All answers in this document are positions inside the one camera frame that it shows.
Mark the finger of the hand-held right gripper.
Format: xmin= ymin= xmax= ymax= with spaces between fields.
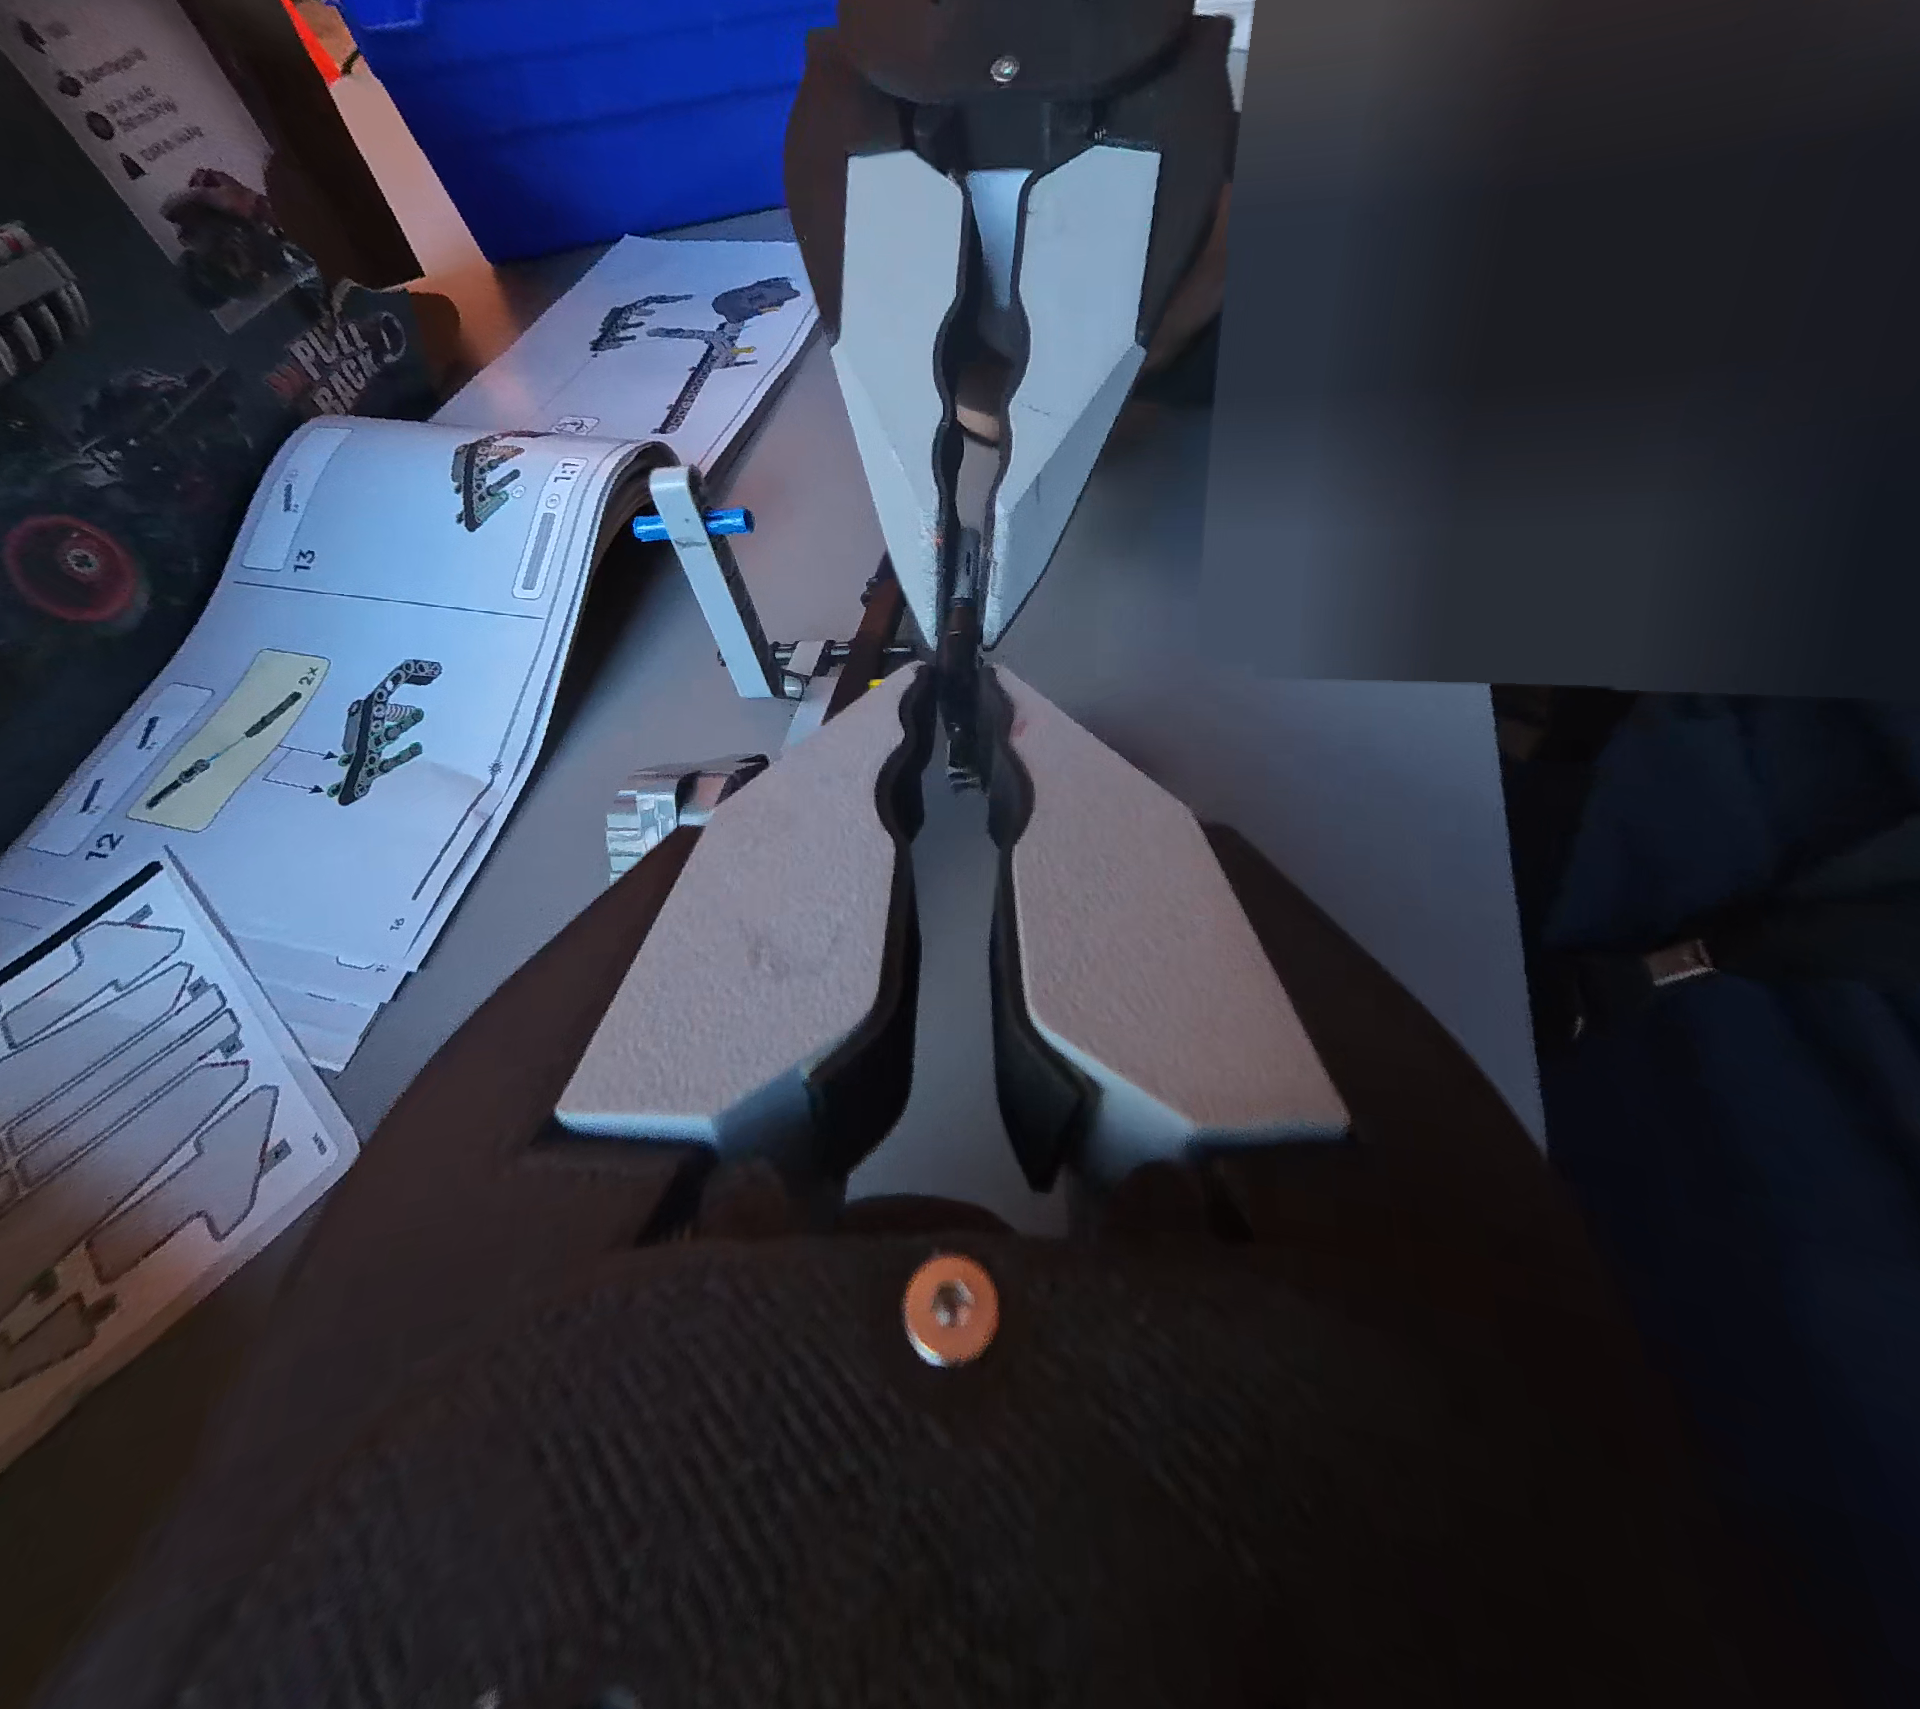
xmin=977 ymin=145 xmax=1164 ymax=653
xmin=828 ymin=145 xmax=972 ymax=650

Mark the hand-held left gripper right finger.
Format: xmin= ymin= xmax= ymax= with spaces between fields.
xmin=981 ymin=666 xmax=1352 ymax=1193

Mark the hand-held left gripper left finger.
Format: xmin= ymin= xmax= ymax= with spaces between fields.
xmin=553 ymin=662 xmax=924 ymax=1178

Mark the grey lego motor block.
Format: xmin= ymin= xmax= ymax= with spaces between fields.
xmin=604 ymin=756 xmax=770 ymax=886

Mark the white lego beam blue pin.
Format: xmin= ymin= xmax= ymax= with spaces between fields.
xmin=630 ymin=464 xmax=842 ymax=703

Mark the lego instruction booklet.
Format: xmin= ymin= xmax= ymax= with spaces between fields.
xmin=0 ymin=229 xmax=819 ymax=1072

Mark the lego sticker sheet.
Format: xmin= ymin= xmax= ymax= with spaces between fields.
xmin=0 ymin=854 xmax=361 ymax=1471

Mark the black lego set box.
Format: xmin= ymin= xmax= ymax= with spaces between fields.
xmin=0 ymin=0 xmax=460 ymax=827

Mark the blue storage bin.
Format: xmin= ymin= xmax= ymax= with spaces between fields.
xmin=321 ymin=0 xmax=887 ymax=267

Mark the person's dark blue clothing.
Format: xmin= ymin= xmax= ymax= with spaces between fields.
xmin=1500 ymin=689 xmax=1920 ymax=1709

